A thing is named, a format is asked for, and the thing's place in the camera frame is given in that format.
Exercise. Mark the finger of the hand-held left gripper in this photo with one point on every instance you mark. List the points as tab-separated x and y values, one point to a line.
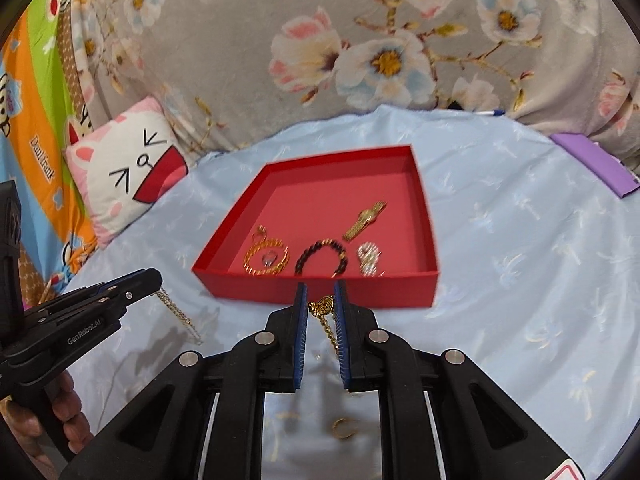
135	292
107	287

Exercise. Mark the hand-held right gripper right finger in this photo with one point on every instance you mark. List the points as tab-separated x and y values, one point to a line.
342	340

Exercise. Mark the purple flat box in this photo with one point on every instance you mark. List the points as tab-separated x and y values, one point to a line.
595	160

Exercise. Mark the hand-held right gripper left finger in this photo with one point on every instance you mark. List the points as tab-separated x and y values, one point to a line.
299	340

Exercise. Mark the gold woven bangle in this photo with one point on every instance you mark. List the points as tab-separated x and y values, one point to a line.
250	260

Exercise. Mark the grey floral blanket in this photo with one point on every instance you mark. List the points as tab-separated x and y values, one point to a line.
225	35

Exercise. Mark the colourful cartoon blanket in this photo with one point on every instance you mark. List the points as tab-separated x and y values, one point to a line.
40	110

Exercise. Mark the red cardboard box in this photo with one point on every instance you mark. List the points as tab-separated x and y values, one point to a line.
320	195

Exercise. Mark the gold hoop earring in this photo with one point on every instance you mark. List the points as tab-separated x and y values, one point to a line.
337	432

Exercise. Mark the cat face pillow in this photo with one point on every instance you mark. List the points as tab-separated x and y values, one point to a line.
115	170

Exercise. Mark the person's left hand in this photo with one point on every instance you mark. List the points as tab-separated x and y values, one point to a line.
72	410

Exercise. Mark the gold wrist watch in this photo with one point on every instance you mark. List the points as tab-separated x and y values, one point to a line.
367	216

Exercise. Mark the blue pen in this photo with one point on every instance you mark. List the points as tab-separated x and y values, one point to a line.
492	112

